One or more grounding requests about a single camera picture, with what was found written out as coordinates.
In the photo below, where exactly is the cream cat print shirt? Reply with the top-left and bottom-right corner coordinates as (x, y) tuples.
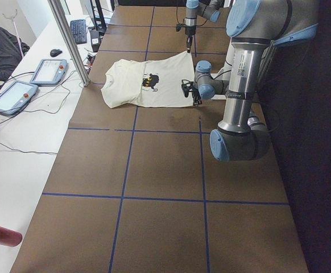
(101, 51), (195, 108)

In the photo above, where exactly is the black pendant cable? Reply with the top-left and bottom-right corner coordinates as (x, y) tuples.
(0, 71), (78, 156)

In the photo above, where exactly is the aluminium frame post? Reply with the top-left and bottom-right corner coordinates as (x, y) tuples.
(47, 0), (90, 86)

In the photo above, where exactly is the white camera mast with base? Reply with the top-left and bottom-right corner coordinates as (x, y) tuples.
(217, 43), (234, 80)

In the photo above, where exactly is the near teach pendant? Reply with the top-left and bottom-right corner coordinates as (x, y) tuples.
(0, 81), (39, 115)

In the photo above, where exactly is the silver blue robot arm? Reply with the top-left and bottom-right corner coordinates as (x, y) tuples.
(179, 0), (222, 53)
(193, 1), (319, 162)

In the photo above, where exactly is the far teach pendant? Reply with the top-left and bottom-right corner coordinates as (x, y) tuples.
(30, 59), (68, 86)

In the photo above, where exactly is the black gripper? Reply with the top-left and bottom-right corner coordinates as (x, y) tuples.
(186, 34), (193, 53)
(192, 90), (202, 106)

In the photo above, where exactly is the black power adapter box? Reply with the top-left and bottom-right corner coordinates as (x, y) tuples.
(89, 30), (101, 52)

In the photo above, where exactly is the black computer mouse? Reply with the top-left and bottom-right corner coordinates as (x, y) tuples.
(49, 49), (63, 57)

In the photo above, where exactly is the red bottle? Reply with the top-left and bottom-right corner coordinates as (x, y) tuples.
(0, 226), (23, 247)

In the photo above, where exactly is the teach pendant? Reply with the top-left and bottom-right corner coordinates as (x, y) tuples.
(0, 81), (39, 115)
(30, 59), (68, 86)

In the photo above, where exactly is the black keyboard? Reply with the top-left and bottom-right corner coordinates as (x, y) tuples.
(69, 19), (87, 44)

